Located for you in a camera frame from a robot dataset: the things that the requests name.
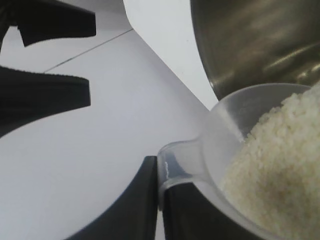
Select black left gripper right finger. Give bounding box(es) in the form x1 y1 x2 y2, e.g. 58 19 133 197
162 182 241 240

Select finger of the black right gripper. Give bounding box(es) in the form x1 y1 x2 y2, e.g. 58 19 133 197
0 0 96 48
0 66 91 138

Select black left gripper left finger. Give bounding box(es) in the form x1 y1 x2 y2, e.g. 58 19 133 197
69 156 159 240

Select clear plastic measuring cup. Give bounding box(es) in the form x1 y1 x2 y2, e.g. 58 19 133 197
156 83 320 240

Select white uncooked rice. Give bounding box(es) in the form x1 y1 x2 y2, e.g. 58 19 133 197
219 84 320 240

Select stainless steel mixing bowl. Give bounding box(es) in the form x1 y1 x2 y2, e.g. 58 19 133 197
189 0 320 101

